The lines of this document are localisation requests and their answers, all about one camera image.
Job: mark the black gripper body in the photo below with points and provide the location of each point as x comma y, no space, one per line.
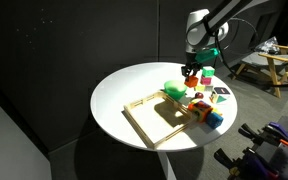
191,66

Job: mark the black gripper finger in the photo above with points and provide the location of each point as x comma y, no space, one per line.
185,71
195,72

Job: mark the patterned picture cube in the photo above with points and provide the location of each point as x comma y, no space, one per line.
220,95

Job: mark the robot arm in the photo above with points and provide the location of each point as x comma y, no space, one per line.
206,28

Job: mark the yellow-green flat block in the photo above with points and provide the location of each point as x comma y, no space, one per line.
203,88

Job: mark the green bowl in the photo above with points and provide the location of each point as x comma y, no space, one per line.
175,89

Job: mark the wooden tray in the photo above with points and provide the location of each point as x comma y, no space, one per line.
157,118

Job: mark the blue block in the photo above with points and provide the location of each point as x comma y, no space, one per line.
214,120

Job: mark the green cube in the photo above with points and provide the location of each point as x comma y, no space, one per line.
208,71

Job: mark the pink cube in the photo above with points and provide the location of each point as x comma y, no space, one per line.
205,80

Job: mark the yellow banana toy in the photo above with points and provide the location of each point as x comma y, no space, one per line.
216,110

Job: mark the white round table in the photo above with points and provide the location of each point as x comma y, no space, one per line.
138,81

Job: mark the wooden chair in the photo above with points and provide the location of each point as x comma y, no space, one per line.
276,64

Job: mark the clamp with orange tip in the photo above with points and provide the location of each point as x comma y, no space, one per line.
272,133

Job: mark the perforated metal plate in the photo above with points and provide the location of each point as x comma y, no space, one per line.
275,156

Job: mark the purple handled clamp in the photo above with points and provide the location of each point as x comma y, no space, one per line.
250,167

